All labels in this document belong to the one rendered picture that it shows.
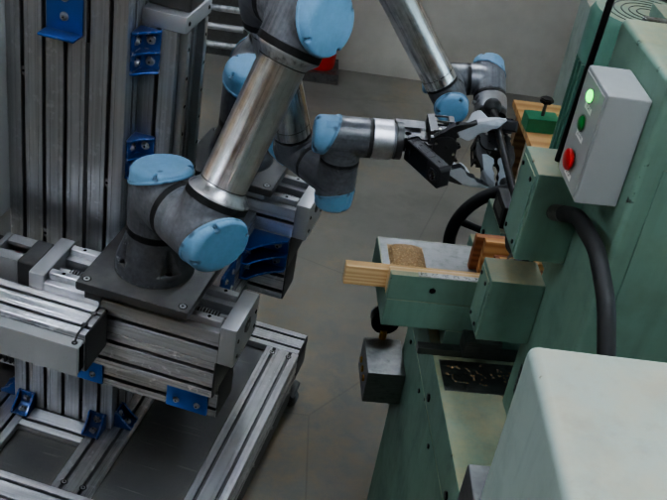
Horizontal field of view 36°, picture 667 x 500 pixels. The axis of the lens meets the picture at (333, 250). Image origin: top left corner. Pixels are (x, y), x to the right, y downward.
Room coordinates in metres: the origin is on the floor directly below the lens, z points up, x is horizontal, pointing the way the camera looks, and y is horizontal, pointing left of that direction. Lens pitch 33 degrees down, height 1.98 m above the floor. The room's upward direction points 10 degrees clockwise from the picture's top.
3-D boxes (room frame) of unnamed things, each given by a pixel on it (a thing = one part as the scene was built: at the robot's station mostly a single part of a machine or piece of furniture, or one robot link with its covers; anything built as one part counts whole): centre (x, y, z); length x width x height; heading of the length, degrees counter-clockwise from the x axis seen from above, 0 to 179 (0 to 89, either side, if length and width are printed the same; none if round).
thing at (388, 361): (1.73, -0.14, 0.58); 0.12 x 0.08 x 0.08; 8
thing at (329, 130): (1.74, 0.02, 1.10); 0.11 x 0.08 x 0.09; 98
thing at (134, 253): (1.62, 0.33, 0.87); 0.15 x 0.15 x 0.10
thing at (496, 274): (1.42, -0.29, 1.02); 0.09 x 0.07 x 0.12; 98
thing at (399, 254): (1.67, -0.14, 0.91); 0.10 x 0.07 x 0.02; 8
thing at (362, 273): (1.61, -0.31, 0.92); 0.57 x 0.02 x 0.04; 98
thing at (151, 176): (1.62, 0.33, 0.98); 0.13 x 0.12 x 0.14; 45
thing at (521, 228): (1.39, -0.30, 1.22); 0.09 x 0.08 x 0.15; 8
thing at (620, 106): (1.29, -0.33, 1.40); 0.10 x 0.06 x 0.16; 8
